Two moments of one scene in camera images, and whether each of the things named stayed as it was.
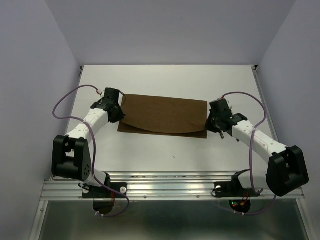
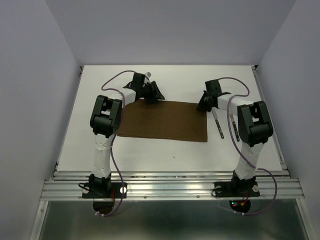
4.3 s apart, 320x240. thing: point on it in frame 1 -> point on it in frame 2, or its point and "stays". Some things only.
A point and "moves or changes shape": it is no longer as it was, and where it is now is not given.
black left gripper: [119, 117] -> [154, 94]
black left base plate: [104, 192] stays
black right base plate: [232, 189] stays
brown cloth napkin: [163, 116] moves or changes shape
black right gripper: [208, 125] -> [201, 106]
